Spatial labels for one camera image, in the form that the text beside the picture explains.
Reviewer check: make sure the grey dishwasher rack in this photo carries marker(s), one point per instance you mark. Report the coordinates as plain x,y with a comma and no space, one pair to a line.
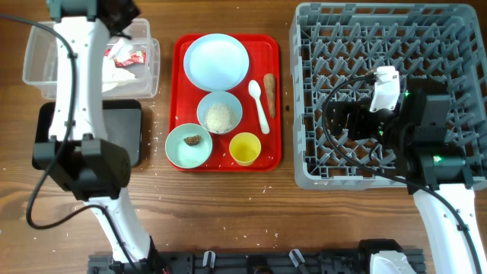
332,44

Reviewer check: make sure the brown carrot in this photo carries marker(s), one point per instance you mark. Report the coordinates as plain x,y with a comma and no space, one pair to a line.
270,87

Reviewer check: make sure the brown food scrap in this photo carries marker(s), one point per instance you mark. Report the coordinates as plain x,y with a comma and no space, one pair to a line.
193,140

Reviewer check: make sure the yellow plastic cup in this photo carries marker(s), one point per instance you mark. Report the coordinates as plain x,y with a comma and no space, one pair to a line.
245,148

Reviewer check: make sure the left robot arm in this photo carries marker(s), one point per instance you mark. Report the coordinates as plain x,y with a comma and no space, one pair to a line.
77,154

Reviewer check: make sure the white rice pile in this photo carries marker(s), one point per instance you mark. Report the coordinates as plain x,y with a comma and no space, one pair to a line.
220,118

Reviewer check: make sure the clear plastic bin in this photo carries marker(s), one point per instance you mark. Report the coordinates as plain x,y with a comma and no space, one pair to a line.
40,65

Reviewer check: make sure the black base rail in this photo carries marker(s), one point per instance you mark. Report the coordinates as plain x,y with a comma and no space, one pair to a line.
326,261

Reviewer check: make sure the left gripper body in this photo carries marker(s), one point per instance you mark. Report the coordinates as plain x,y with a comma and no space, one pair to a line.
130,11

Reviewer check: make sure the white napkin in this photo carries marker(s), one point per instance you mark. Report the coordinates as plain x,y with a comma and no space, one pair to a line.
112,76

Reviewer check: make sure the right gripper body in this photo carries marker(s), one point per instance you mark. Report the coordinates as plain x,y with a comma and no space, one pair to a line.
365,124

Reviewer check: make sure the red serving tray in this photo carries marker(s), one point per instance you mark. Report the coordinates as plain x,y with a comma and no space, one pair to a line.
185,97

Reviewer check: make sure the mint green bowl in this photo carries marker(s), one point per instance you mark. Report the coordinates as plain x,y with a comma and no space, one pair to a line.
187,157

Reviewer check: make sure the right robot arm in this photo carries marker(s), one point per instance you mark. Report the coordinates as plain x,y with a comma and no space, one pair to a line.
436,173

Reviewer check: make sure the white plastic spoon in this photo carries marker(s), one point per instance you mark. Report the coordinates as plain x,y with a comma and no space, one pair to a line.
255,92

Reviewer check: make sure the red snack wrapper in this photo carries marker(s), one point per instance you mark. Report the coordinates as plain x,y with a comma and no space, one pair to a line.
124,58

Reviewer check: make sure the light blue bowl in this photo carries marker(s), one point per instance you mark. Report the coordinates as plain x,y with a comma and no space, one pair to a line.
221,97

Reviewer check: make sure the black plastic tray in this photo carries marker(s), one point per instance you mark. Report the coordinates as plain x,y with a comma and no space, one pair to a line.
123,121

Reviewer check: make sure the light blue plate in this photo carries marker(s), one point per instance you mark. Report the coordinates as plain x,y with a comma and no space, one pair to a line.
216,62

